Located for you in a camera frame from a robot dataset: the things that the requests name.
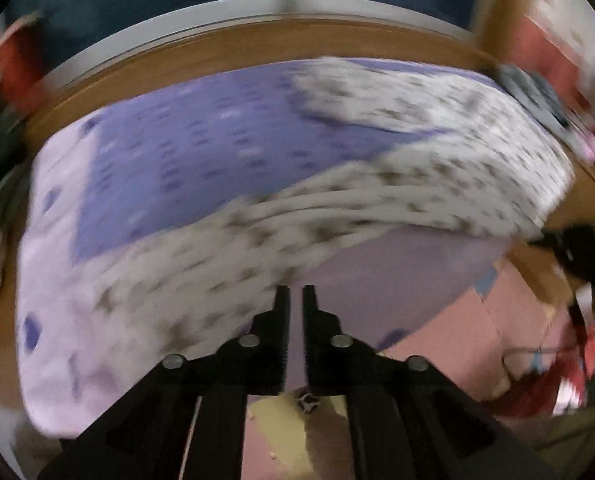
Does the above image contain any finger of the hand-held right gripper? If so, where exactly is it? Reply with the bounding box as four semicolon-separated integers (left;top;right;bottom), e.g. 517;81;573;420
527;229;571;257

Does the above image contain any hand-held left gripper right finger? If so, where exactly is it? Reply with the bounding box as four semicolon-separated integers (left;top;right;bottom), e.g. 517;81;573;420
302;285;561;480

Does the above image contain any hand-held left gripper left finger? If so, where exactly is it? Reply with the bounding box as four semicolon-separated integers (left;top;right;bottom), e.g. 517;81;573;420
38;285;292;480

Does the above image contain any white star print cloth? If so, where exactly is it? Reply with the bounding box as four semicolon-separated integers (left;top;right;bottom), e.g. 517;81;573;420
68;57;577;361

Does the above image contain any person's green jacket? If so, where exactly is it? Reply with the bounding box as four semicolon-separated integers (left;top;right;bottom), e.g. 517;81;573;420
522;405;595;480

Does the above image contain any pink red curtain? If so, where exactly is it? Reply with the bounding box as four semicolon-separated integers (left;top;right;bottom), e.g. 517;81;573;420
507;0;595;126

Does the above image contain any purple dotted bed sheet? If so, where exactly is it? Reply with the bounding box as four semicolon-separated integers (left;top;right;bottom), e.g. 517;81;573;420
15;57;528;441

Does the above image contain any red box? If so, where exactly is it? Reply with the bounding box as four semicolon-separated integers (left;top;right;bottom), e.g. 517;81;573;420
0;12;46;106

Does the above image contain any wooden bed frame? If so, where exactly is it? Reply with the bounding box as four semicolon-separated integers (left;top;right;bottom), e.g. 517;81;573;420
0;0;595;411

